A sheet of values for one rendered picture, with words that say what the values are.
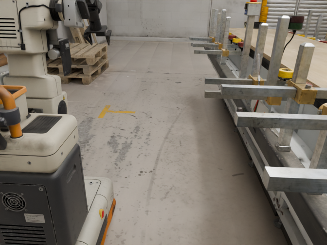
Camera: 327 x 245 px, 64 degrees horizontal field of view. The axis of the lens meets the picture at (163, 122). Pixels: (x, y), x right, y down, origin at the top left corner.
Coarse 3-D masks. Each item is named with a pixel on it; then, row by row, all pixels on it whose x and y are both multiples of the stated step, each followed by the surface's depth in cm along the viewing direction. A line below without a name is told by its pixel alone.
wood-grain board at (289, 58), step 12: (240, 36) 267; (252, 36) 270; (288, 36) 276; (300, 36) 279; (252, 48) 213; (264, 48) 203; (288, 48) 205; (324, 48) 209; (288, 60) 162; (312, 60) 164; (324, 60) 164; (312, 72) 135; (324, 72) 135; (312, 84) 118; (324, 84) 116
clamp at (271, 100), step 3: (267, 99) 115; (270, 99) 112; (273, 99) 112; (276, 99) 112; (279, 99) 112; (267, 102) 115; (270, 102) 113; (273, 102) 113; (276, 102) 113; (279, 102) 113
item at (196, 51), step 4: (196, 52) 231; (200, 52) 231; (204, 52) 231; (208, 52) 231; (212, 52) 230; (216, 52) 230; (220, 52) 230; (232, 52) 230; (236, 52) 230; (240, 52) 229
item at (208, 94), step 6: (204, 90) 118; (210, 90) 117; (216, 90) 117; (204, 96) 117; (210, 96) 117; (216, 96) 116; (222, 96) 116; (228, 96) 116; (234, 96) 116; (240, 96) 116; (246, 96) 116; (252, 96) 116; (258, 96) 116
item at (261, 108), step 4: (252, 100) 137; (256, 100) 130; (260, 100) 125; (252, 104) 137; (260, 104) 124; (252, 108) 137; (260, 108) 124; (264, 108) 119; (256, 112) 129; (260, 112) 124; (268, 112) 114; (264, 128) 118
